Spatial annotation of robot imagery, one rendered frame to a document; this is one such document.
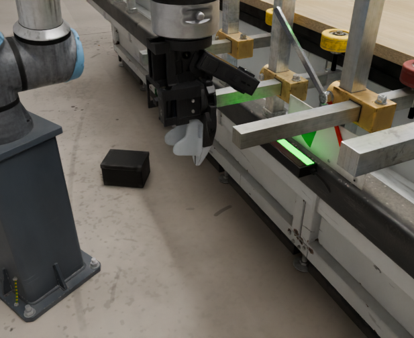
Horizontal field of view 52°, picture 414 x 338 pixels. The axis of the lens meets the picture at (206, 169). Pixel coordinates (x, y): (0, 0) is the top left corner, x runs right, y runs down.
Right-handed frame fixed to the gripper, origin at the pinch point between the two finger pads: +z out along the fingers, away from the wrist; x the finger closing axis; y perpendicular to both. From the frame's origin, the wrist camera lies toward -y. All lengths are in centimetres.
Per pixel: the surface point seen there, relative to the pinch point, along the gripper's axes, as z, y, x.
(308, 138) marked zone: 9.7, -31.4, -11.3
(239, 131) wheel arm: -3.4, -6.6, 0.5
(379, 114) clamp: -3.1, -32.5, 5.0
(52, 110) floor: 83, 7, -217
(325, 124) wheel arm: -1.4, -23.8, 1.5
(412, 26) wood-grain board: -7, -70, -24
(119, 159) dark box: 71, -11, -120
